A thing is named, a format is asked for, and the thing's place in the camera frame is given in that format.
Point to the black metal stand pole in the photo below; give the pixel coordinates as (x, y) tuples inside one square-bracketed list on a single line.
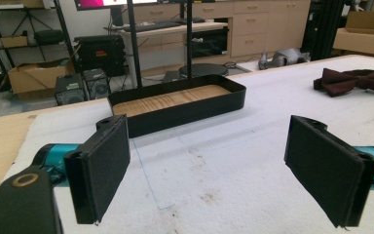
[(189, 39), (135, 45)]

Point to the dark maroon bow tie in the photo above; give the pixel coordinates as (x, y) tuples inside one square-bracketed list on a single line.
[(344, 81)]

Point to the large open cardboard box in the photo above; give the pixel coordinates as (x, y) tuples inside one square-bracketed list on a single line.
[(39, 78)]

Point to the round black stand base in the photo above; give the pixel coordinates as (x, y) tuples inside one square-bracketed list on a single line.
[(204, 69)]

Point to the black equipment case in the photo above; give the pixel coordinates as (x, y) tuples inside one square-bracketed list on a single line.
[(100, 53)]

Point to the dark grey computer box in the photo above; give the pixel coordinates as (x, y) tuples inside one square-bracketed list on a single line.
[(69, 90), (96, 84)]

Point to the black metal shelf rack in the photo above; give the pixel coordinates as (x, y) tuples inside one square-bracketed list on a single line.
[(61, 29)]

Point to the grey device on floor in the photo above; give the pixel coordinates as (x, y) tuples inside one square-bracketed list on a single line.
[(284, 58)]

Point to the light wooden drawer cabinet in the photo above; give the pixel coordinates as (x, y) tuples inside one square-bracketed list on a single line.
[(266, 26)]

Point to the computer monitor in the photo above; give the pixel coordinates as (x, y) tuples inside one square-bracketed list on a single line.
[(110, 3)]

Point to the open cardboard box with flaps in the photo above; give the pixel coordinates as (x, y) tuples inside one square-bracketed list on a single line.
[(366, 35)]

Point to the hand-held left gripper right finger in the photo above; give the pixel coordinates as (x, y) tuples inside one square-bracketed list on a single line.
[(321, 169)]

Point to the white desk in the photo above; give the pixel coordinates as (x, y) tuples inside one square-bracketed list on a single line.
[(172, 35)]

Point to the small cardboard box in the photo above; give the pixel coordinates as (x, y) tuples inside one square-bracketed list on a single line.
[(14, 41)]

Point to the black metal frame stand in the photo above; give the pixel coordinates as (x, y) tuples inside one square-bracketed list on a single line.
[(323, 29)]

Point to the black keyboard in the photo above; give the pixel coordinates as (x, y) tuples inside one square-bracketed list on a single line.
[(152, 26)]

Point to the black bag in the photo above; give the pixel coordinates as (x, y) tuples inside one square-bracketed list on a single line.
[(49, 37)]

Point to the black tray with wooden bottom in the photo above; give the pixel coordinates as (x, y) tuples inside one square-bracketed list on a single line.
[(175, 107)]

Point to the white foam mat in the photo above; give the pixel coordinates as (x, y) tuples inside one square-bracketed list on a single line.
[(227, 162)]

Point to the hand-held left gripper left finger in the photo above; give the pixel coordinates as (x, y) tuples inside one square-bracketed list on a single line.
[(100, 169)]

